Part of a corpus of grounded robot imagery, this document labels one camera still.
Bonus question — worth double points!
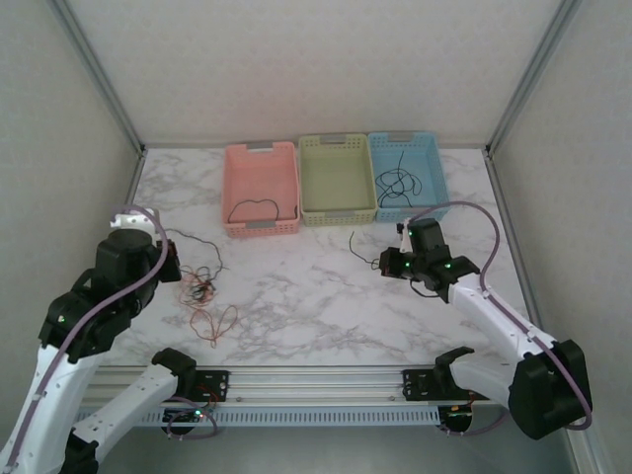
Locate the coloured wires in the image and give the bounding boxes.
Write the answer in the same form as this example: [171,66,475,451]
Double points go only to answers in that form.
[162,227,231,273]

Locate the black cable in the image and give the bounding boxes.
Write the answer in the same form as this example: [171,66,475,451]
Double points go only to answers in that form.
[348,230,387,271]

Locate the thin green wire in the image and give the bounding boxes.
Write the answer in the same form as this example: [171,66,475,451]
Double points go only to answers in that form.
[373,150,424,208]

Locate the blue plastic basket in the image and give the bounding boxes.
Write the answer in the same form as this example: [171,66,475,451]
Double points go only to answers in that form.
[367,130,453,223]

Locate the green plastic basket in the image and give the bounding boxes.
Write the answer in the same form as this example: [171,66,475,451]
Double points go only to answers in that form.
[297,132,377,227]

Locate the pink plastic basket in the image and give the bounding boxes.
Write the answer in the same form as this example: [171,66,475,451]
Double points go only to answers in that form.
[221,140,301,241]

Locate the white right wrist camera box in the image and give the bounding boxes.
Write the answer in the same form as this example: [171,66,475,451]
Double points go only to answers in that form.
[396,219,414,256]

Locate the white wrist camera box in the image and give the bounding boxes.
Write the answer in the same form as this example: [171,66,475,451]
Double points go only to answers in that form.
[109,209,162,233]
[396,219,414,256]

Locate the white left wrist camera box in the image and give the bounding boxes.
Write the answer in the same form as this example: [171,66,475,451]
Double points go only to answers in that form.
[109,209,162,233]

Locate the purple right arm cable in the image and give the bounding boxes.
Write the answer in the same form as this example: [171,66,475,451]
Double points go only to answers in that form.
[407,200,593,438]

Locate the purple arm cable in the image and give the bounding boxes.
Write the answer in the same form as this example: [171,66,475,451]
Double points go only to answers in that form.
[7,204,218,441]
[407,200,593,438]

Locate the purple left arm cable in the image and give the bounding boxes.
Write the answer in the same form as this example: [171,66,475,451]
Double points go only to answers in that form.
[7,204,218,441]

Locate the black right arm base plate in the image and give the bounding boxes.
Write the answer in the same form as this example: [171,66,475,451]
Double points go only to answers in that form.
[402,368,475,401]

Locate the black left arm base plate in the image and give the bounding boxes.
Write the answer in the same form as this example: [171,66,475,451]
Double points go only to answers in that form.
[167,369,232,402]

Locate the aluminium mounting rail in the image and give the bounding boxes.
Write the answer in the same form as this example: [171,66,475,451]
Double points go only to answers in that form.
[91,365,513,407]

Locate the grey slotted cable duct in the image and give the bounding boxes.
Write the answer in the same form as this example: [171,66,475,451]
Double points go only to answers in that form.
[132,407,440,427]

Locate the aluminium frame post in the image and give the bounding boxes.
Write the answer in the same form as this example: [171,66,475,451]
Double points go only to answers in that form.
[486,0,579,157]
[51,0,147,154]

